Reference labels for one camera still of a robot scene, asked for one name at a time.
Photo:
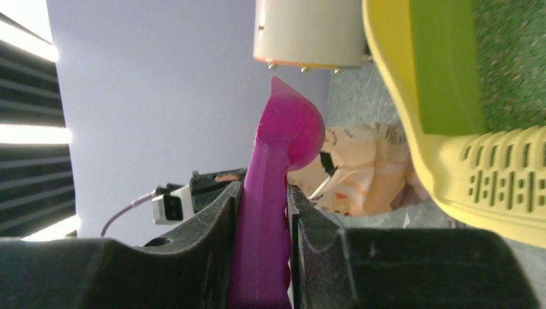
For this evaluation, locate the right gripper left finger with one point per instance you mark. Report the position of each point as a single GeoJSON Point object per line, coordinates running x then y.
{"type": "Point", "coordinates": [187, 267]}

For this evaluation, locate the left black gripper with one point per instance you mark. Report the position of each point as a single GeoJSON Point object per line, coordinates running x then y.
{"type": "Point", "coordinates": [205, 188]}

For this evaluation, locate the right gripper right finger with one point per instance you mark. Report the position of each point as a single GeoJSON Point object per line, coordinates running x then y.
{"type": "Point", "coordinates": [340, 267]}

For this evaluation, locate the pink cat litter bag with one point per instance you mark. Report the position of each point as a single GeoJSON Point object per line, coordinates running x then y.
{"type": "Point", "coordinates": [361, 170]}

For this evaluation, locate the magenta plastic scoop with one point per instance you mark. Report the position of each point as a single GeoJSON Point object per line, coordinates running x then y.
{"type": "Point", "coordinates": [289, 136]}

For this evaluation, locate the white orange cylindrical bin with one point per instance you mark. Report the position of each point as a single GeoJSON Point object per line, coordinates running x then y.
{"type": "Point", "coordinates": [322, 34]}

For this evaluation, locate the yellow green litter box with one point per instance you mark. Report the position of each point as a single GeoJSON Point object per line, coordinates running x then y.
{"type": "Point", "coordinates": [426, 54]}

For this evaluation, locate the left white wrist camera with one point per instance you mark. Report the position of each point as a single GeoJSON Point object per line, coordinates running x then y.
{"type": "Point", "coordinates": [172, 204]}

